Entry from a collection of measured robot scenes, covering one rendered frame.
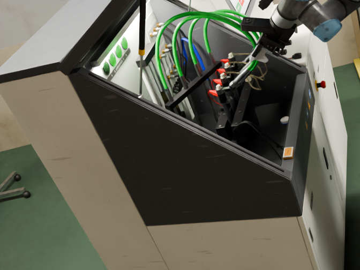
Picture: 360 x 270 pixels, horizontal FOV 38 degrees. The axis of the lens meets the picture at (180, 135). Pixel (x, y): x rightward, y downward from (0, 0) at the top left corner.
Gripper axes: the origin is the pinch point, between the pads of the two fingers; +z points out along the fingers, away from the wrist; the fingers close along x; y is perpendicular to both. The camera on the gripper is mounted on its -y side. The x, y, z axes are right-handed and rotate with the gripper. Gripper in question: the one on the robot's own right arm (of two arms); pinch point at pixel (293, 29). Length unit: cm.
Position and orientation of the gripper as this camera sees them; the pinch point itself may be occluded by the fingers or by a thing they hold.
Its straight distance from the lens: 192.2
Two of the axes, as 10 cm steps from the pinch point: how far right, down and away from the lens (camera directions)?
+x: 2.6, -6.0, 7.6
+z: 3.4, 7.9, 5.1
